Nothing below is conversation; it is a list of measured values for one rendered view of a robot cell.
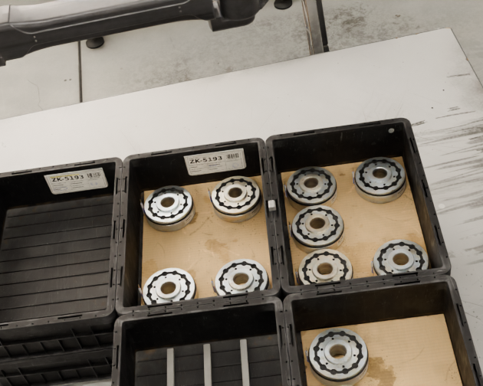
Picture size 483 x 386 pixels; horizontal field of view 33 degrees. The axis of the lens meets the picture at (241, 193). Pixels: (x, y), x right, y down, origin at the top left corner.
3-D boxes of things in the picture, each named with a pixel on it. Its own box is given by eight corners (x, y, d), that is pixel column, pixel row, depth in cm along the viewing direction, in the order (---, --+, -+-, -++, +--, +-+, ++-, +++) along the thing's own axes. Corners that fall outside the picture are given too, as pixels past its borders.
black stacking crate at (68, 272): (4, 210, 183) (-14, 177, 175) (135, 193, 182) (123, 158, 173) (-23, 368, 157) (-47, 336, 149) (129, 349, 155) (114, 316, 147)
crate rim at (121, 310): (126, 163, 175) (123, 155, 173) (265, 144, 173) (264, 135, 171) (117, 322, 148) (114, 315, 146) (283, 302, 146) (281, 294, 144)
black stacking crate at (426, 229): (271, 175, 180) (265, 138, 171) (407, 156, 178) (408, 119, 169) (289, 329, 153) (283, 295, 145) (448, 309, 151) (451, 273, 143)
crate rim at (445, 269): (265, 144, 173) (264, 135, 171) (409, 124, 171) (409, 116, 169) (283, 302, 146) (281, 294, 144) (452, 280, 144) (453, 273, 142)
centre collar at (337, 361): (323, 341, 145) (323, 339, 144) (351, 339, 144) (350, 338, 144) (324, 366, 142) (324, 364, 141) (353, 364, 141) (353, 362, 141)
